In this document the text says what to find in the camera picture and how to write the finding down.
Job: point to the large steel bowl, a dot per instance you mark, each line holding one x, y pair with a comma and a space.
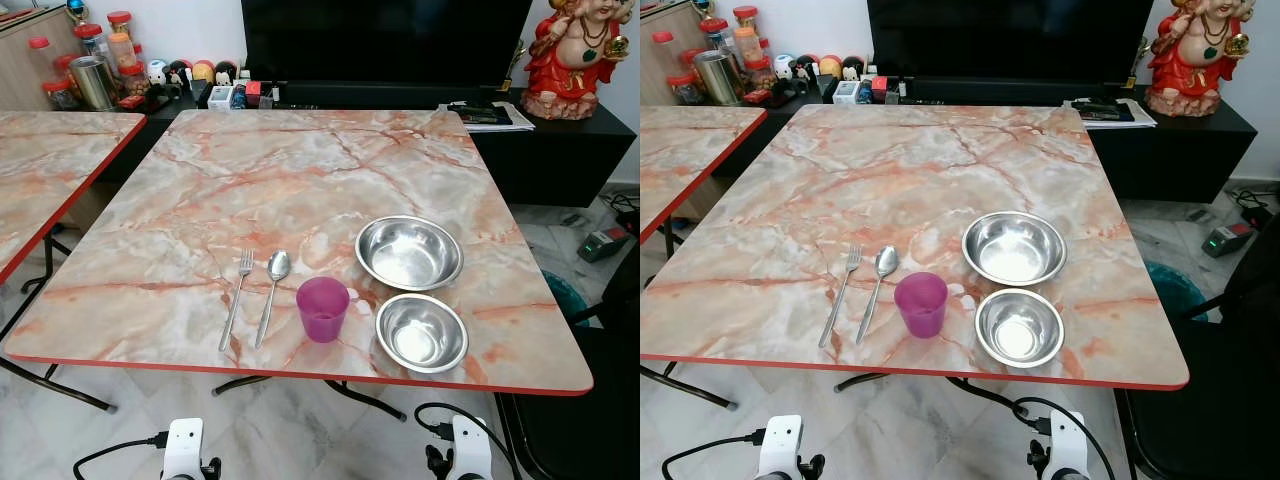
408, 255
1014, 250

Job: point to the black folding table legs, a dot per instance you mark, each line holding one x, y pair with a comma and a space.
47, 262
668, 240
365, 400
985, 395

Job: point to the small steel bowl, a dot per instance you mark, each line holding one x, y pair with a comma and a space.
1019, 330
421, 335

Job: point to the silver metal fork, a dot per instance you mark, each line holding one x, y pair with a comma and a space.
838, 298
237, 300

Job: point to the purple plastic cup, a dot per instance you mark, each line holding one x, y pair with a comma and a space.
322, 310
921, 305

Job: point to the teal waste bin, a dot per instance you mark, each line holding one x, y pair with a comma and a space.
565, 295
1180, 290

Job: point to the silver metal spoon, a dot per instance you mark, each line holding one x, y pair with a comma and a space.
278, 266
886, 261

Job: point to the black floor power box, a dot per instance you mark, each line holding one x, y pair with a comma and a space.
1228, 240
603, 245

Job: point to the stack of papers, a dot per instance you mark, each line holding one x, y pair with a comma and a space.
1112, 112
495, 118

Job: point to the small white box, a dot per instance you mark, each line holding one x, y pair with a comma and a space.
220, 98
846, 93

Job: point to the small red box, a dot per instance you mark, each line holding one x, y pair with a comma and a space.
252, 93
879, 88

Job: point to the red lidded plastic jar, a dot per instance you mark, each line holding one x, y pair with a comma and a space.
133, 82
92, 42
663, 48
60, 97
40, 55
714, 35
683, 90
757, 75

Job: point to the black toy figurine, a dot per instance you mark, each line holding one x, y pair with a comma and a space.
226, 73
853, 68

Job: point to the yellow toy figurine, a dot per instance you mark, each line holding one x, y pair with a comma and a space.
203, 72
830, 67

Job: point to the white toy figurine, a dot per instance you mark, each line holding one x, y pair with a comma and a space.
157, 75
784, 68

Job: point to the steel canister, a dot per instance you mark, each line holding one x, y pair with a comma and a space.
717, 78
93, 85

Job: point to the light wooden cabinet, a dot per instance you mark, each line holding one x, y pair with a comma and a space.
660, 85
20, 70

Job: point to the black flat television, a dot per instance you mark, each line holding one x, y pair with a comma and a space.
380, 40
1010, 38

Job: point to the red Ganesha statue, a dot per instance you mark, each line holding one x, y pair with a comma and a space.
570, 60
1192, 55

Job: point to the tall red lidded jar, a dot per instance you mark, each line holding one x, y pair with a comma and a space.
746, 40
121, 45

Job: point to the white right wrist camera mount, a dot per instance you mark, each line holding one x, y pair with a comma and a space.
1068, 450
470, 455

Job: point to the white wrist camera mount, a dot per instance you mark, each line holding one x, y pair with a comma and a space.
1068, 450
780, 445
183, 450
470, 455

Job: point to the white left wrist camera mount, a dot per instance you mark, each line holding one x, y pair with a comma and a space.
780, 445
183, 450

